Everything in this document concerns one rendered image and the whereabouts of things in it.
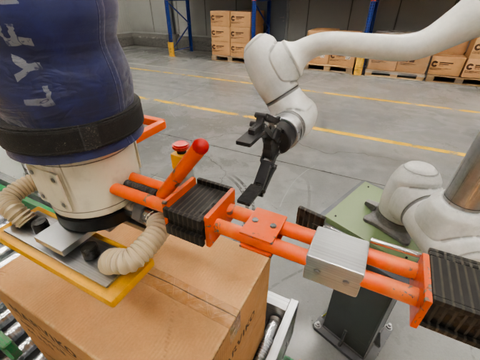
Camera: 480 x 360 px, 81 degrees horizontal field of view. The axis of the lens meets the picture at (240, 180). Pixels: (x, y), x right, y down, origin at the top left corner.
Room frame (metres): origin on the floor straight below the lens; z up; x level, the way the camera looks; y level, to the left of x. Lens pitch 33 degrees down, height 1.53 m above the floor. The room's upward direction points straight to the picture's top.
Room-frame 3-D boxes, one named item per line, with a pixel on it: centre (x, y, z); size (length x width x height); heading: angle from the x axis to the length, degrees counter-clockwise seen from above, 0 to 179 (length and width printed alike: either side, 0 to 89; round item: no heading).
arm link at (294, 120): (0.68, -0.12, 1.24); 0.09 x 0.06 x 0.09; 63
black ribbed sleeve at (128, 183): (0.41, 0.18, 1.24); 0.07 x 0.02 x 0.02; 63
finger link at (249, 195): (0.50, -0.02, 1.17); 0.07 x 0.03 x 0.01; 153
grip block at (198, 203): (0.35, 0.06, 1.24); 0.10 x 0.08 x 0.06; 153
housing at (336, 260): (0.26, -0.13, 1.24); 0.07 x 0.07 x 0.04; 63
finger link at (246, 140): (0.50, -0.02, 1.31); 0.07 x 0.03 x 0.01; 153
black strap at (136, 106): (0.47, 0.28, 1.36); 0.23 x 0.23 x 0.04
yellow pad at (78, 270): (0.38, 0.33, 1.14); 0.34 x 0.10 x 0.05; 63
